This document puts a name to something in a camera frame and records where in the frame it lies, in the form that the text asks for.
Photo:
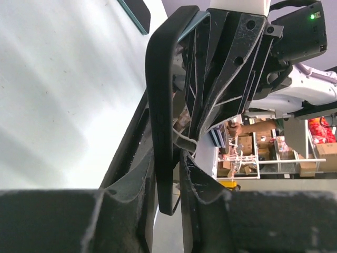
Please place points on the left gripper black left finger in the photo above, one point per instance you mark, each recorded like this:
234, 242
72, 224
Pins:
118, 218

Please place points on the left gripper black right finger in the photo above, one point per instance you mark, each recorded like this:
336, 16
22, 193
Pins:
216, 219

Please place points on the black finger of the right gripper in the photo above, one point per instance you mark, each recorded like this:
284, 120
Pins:
202, 35

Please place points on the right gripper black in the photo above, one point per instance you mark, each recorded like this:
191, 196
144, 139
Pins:
240, 45

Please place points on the teal phone black screen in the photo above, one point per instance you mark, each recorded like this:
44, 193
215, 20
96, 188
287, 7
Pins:
139, 13

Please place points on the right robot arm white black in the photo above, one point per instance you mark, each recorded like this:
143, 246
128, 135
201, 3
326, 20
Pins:
310, 94

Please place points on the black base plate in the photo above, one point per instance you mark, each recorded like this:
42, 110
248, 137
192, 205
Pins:
131, 145

